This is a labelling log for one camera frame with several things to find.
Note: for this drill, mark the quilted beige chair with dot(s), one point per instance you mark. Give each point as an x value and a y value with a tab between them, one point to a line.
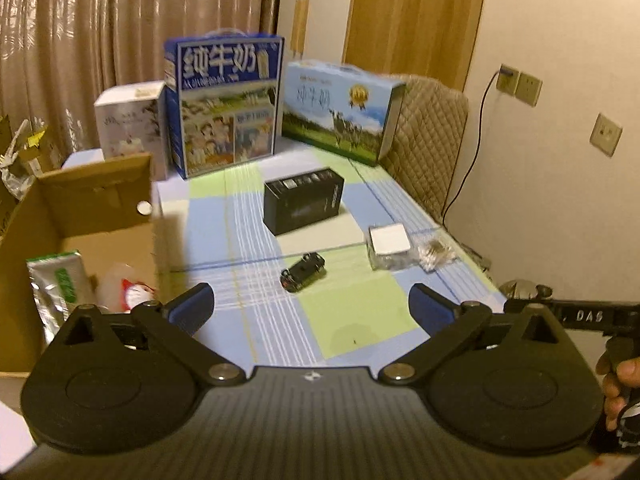
427	141

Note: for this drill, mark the blue cartoon milk carton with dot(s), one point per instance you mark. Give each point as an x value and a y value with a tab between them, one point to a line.
222	99

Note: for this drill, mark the white pad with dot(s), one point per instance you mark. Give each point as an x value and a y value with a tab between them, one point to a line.
390	248

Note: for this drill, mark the cotton swabs plastic bag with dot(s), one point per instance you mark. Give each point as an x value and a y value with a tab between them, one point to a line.
434	251

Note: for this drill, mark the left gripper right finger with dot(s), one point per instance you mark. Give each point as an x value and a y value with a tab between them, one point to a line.
451	328

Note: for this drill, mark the person right hand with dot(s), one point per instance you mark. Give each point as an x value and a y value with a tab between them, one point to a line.
615	380

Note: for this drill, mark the brown cardboard box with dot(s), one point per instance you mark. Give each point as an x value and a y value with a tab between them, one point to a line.
109	211

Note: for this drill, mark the green leaf foil pouch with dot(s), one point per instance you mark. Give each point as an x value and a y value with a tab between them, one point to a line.
60	284

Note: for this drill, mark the black product box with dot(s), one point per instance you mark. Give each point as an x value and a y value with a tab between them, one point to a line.
293	202

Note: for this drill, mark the wall socket pair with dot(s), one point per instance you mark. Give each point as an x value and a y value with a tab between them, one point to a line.
523	86

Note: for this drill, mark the Doraemon toy figure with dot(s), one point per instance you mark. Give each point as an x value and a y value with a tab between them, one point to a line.
121	289

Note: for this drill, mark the white appliance box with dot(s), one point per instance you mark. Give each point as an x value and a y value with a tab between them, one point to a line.
131	119

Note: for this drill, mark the checked blue green tablecloth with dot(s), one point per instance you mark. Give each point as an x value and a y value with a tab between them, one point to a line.
309	297

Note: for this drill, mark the green cow milk carton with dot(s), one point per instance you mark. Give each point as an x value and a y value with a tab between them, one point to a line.
341	109

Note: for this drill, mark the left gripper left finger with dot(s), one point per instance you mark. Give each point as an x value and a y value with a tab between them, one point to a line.
173	325

